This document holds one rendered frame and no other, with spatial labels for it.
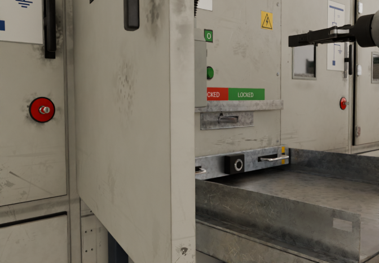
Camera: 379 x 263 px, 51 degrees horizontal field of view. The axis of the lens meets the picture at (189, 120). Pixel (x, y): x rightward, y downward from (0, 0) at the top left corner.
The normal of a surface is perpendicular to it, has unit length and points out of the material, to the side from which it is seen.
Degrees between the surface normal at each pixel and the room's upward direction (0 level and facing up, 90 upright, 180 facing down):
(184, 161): 90
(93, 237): 90
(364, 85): 90
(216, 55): 90
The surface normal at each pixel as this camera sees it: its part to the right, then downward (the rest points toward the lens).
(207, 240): -0.75, 0.04
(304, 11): 0.66, 0.04
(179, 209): 0.43, 0.04
